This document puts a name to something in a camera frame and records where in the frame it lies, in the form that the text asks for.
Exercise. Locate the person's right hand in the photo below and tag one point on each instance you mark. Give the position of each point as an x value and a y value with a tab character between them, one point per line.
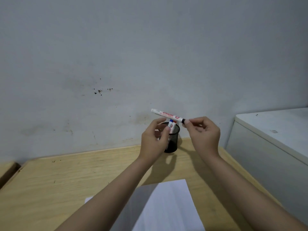
205	139

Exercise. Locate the white paper sheet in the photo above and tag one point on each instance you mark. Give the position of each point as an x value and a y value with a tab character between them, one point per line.
168	209

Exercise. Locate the person's left hand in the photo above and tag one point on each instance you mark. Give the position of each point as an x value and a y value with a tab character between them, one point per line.
150	144

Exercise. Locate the person's left forearm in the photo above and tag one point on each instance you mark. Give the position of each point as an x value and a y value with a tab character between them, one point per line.
115	192

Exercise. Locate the white marker with red cap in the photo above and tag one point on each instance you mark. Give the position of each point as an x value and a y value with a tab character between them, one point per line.
173	126

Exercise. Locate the person's right thumb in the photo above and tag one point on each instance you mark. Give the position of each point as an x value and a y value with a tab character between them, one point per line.
188	128

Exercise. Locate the white marker with blue cap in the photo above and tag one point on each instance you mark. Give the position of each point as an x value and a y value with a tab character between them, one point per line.
170	123

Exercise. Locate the person's left thumb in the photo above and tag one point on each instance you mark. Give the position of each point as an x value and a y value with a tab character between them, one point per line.
166	137

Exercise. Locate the white marker with black cap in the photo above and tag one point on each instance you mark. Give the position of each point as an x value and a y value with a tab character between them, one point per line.
167	114

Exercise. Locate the black mesh pen holder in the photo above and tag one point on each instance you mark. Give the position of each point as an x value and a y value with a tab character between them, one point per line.
173	141

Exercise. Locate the white cabinet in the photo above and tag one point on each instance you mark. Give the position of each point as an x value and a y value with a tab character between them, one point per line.
272	146

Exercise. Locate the person's right forearm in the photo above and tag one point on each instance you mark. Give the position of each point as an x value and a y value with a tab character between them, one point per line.
240	190

